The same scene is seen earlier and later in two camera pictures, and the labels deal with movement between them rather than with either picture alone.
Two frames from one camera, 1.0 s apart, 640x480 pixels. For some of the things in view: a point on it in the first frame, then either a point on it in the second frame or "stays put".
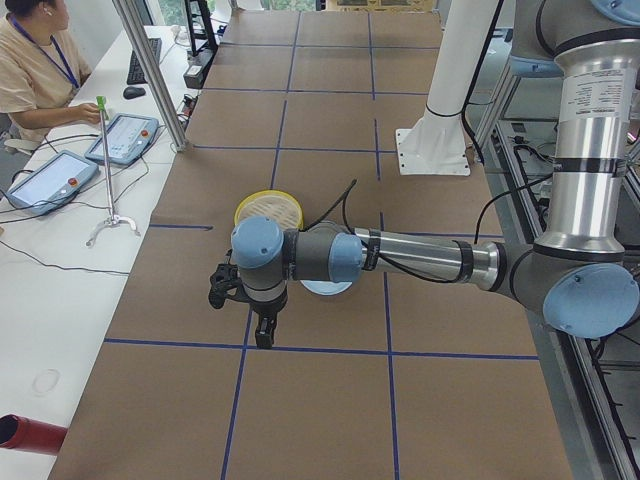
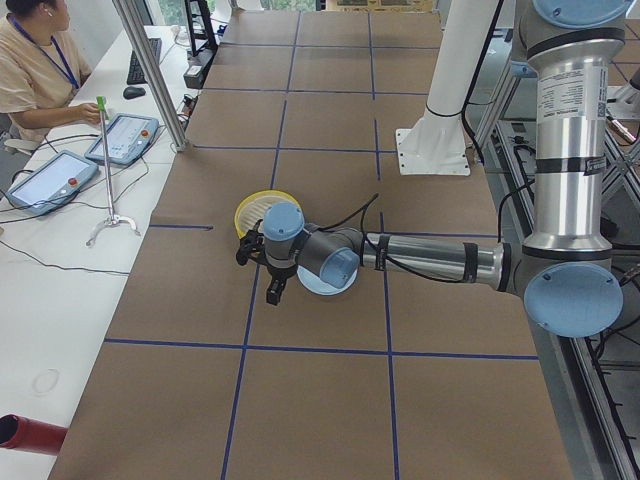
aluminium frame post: (131, 16) stays put
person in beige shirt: (39, 75) stays put
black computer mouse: (132, 92) stays put
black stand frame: (204, 45) stays put
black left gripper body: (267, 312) → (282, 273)
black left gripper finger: (264, 335) → (274, 290)
